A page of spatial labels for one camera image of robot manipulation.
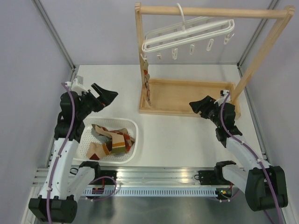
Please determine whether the white perforated plastic basket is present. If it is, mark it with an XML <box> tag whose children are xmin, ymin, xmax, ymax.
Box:
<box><xmin>73</xmin><ymin>116</ymin><xmax>139</xmax><ymax>165</ymax></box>

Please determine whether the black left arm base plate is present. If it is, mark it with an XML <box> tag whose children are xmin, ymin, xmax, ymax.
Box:
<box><xmin>93</xmin><ymin>169</ymin><xmax>117</xmax><ymax>186</ymax></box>

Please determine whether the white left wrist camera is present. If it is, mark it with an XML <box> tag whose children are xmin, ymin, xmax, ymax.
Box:
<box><xmin>61</xmin><ymin>76</ymin><xmax>88</xmax><ymax>96</ymax></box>

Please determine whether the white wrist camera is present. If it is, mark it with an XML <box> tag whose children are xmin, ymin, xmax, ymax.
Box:
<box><xmin>214</xmin><ymin>90</ymin><xmax>231</xmax><ymax>105</ymax></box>
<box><xmin>61</xmin><ymin>76</ymin><xmax>88</xmax><ymax>96</ymax></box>

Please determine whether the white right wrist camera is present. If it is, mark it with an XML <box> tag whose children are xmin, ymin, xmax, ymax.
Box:
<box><xmin>214</xmin><ymin>90</ymin><xmax>231</xmax><ymax>105</ymax></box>

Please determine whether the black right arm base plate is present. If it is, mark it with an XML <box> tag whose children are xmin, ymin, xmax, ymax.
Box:
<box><xmin>198</xmin><ymin>170</ymin><xmax>219</xmax><ymax>185</ymax></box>

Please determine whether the beige sock olive toe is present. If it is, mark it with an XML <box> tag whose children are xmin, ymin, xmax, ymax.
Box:
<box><xmin>93</xmin><ymin>125</ymin><xmax>127</xmax><ymax>154</ymax></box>
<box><xmin>86</xmin><ymin>142</ymin><xmax>111</xmax><ymax>161</ymax></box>

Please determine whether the white plastic clip hanger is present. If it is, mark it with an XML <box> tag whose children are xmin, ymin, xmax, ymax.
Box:
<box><xmin>140</xmin><ymin>3</ymin><xmax>235</xmax><ymax>60</ymax></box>

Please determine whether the aluminium mounting rail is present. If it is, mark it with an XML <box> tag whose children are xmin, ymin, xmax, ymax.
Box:
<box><xmin>32</xmin><ymin>166</ymin><xmax>287</xmax><ymax>187</ymax></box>

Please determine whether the wooden hanging rack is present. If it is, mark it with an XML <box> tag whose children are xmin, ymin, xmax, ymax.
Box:
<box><xmin>135</xmin><ymin>2</ymin><xmax>295</xmax><ymax>118</ymax></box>

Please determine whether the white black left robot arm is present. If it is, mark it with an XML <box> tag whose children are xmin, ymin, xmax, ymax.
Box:
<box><xmin>28</xmin><ymin>83</ymin><xmax>118</xmax><ymax>224</ymax></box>

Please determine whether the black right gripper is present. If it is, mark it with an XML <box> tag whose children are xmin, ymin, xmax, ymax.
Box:
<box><xmin>189</xmin><ymin>95</ymin><xmax>222</xmax><ymax>127</ymax></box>

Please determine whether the grey sock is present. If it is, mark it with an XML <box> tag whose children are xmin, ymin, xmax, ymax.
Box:
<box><xmin>91</xmin><ymin>129</ymin><xmax>111</xmax><ymax>144</ymax></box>

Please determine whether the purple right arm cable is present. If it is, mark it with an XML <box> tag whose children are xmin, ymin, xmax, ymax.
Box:
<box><xmin>219</xmin><ymin>92</ymin><xmax>285</xmax><ymax>224</ymax></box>

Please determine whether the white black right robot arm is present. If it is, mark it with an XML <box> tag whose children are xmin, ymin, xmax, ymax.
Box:
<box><xmin>189</xmin><ymin>94</ymin><xmax>288</xmax><ymax>211</ymax></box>

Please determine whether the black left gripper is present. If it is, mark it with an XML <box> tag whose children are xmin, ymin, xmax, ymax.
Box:
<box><xmin>77</xmin><ymin>83</ymin><xmax>118</xmax><ymax>120</ymax></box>

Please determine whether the white slotted cable duct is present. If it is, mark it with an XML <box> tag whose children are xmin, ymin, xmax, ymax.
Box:
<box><xmin>83</xmin><ymin>187</ymin><xmax>217</xmax><ymax>197</ymax></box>

